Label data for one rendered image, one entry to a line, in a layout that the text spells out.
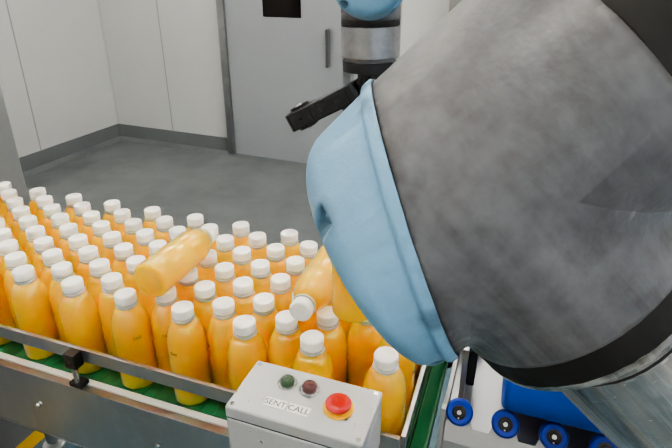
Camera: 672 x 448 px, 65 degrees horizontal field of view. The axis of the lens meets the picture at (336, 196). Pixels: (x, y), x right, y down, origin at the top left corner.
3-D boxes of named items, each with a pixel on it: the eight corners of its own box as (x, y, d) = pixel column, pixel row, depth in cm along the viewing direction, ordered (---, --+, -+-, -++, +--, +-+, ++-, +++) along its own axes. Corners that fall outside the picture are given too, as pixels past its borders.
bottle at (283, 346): (267, 397, 101) (261, 317, 94) (301, 386, 103) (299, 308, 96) (277, 424, 95) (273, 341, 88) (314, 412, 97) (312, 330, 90)
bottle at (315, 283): (360, 248, 103) (328, 301, 87) (347, 274, 106) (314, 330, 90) (328, 231, 103) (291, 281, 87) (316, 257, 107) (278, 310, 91)
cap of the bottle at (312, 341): (303, 336, 89) (303, 328, 88) (326, 339, 88) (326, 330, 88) (297, 352, 85) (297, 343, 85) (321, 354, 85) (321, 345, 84)
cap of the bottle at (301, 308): (317, 303, 88) (313, 309, 86) (309, 319, 90) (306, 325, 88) (297, 292, 88) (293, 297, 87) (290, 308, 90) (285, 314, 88)
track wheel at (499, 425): (521, 413, 86) (521, 412, 88) (493, 406, 87) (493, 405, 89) (518, 442, 85) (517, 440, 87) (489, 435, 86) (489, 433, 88)
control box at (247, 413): (361, 500, 71) (362, 444, 67) (230, 457, 77) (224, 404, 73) (380, 442, 79) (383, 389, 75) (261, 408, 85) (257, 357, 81)
